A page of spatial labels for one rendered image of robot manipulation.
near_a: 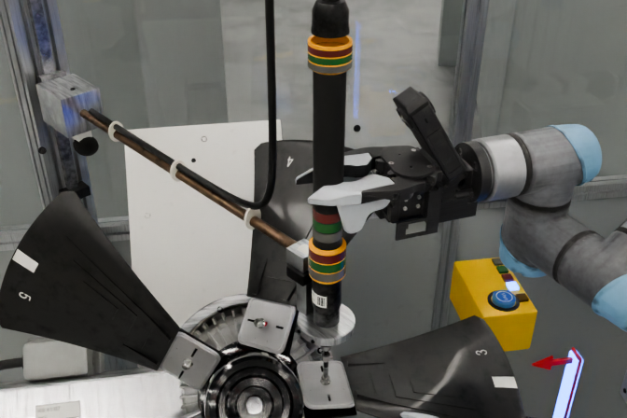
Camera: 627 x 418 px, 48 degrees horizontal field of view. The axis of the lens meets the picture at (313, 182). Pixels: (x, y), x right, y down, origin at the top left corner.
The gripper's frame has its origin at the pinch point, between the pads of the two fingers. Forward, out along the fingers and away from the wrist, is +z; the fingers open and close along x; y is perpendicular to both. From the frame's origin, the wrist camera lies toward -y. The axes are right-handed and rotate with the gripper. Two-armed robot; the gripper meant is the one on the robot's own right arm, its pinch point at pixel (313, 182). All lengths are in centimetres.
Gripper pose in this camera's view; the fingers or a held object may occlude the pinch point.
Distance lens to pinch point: 75.7
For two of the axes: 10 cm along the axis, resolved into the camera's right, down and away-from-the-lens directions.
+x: -3.2, -4.9, 8.1
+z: -9.5, 1.6, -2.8
